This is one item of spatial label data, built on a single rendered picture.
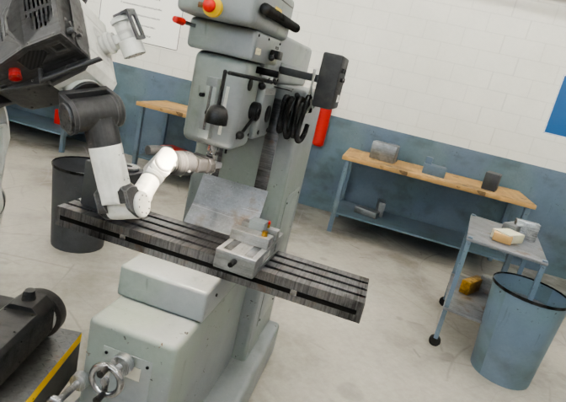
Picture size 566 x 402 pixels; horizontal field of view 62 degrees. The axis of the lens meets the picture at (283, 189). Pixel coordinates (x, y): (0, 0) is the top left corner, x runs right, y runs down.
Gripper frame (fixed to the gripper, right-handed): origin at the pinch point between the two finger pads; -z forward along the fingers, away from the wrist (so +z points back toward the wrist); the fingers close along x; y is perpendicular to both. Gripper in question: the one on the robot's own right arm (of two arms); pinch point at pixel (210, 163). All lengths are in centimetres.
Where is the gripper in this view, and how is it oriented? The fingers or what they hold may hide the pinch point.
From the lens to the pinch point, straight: 179.6
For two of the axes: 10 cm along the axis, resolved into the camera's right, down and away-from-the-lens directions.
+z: -6.1, 0.5, -7.9
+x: -7.6, -3.2, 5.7
